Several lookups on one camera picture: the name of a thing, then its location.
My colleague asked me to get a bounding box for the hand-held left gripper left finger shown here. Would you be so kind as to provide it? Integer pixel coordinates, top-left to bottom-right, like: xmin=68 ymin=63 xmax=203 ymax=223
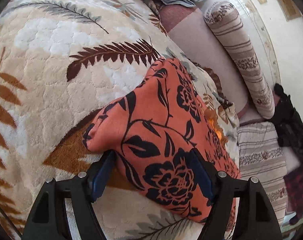
xmin=22 ymin=150 xmax=117 ymax=240

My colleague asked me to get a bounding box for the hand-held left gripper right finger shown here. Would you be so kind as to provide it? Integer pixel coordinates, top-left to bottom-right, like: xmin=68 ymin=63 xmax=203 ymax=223
xmin=190 ymin=147 xmax=283 ymax=240

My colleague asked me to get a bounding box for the orange floral garment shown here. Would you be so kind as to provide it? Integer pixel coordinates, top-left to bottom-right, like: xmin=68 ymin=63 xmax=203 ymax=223
xmin=82 ymin=57 xmax=242 ymax=232

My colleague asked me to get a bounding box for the striped floral pillow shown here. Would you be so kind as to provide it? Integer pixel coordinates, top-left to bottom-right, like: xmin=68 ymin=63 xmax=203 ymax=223
xmin=238 ymin=121 xmax=288 ymax=228

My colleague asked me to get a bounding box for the red plaid cloth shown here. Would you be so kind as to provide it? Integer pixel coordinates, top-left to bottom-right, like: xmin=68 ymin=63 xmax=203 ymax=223
xmin=283 ymin=164 xmax=303 ymax=225

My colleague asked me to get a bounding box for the black jacket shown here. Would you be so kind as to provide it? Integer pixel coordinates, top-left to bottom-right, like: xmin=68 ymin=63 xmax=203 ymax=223
xmin=273 ymin=84 xmax=303 ymax=155

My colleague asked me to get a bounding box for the striped rolled bolster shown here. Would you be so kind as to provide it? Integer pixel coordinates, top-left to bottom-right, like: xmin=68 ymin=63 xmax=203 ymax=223
xmin=203 ymin=1 xmax=275 ymax=120

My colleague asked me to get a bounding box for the leaf print blanket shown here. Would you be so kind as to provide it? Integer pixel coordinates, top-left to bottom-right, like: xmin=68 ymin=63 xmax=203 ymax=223
xmin=0 ymin=0 xmax=240 ymax=240

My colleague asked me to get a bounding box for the pink headboard cushion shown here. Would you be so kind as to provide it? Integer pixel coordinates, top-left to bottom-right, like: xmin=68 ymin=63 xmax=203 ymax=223
xmin=158 ymin=5 xmax=277 ymax=125

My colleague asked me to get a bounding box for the wooden wall frame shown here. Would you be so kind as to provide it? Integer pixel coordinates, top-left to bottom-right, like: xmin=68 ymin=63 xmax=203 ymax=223
xmin=266 ymin=0 xmax=303 ymax=22

